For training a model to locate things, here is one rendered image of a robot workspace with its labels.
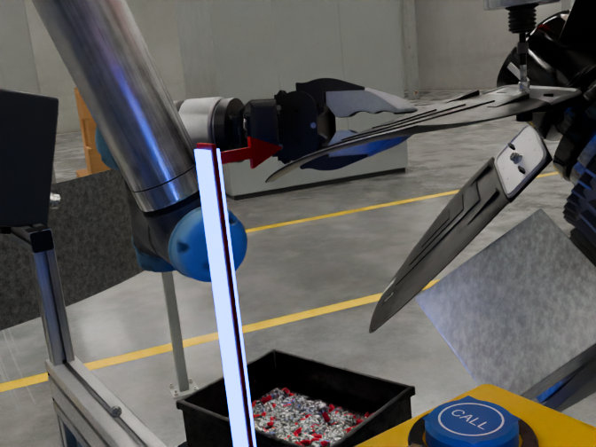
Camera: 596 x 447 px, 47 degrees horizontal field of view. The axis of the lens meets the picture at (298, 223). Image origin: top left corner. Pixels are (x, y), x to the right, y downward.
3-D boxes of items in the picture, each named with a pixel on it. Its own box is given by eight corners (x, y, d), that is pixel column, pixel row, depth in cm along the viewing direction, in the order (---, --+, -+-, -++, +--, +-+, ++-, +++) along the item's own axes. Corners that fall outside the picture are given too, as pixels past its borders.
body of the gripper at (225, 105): (342, 90, 76) (243, 98, 80) (319, 86, 68) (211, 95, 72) (346, 159, 77) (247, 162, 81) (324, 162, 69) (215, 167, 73)
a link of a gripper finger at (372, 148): (425, 125, 72) (341, 126, 75) (416, 125, 67) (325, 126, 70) (424, 155, 73) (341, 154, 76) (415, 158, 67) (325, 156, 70)
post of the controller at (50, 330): (75, 360, 98) (50, 227, 94) (54, 367, 97) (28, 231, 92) (69, 354, 101) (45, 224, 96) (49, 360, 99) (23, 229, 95)
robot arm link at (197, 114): (174, 98, 74) (179, 174, 75) (212, 94, 72) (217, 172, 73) (205, 100, 81) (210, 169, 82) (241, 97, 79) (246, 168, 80)
